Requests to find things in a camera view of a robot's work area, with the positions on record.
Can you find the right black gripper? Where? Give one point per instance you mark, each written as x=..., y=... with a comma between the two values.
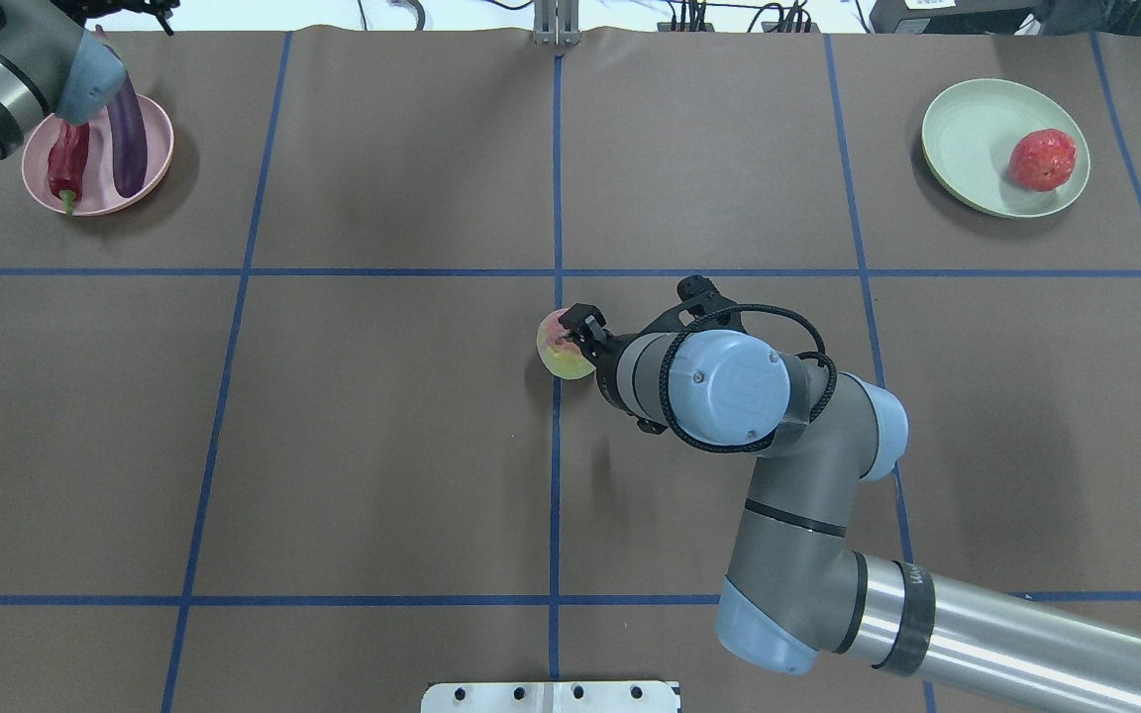
x=607, y=368

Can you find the pink green peach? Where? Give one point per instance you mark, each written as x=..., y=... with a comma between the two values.
x=558, y=352

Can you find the red pomegranate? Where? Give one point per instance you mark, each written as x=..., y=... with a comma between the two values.
x=1043, y=160

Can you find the purple eggplant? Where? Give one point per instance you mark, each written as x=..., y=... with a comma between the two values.
x=128, y=137

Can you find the red chili pepper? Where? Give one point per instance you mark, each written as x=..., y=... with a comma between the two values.
x=66, y=164

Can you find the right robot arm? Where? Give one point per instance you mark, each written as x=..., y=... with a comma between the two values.
x=757, y=379

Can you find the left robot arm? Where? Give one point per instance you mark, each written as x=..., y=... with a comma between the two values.
x=50, y=66

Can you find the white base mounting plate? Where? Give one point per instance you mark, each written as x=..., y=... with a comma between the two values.
x=554, y=696

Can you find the green plastic plate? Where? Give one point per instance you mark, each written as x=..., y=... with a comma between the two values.
x=970, y=136

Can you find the pink plastic plate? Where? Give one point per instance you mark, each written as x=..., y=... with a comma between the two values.
x=99, y=196

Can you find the aluminium frame post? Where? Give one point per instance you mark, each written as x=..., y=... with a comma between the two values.
x=556, y=23

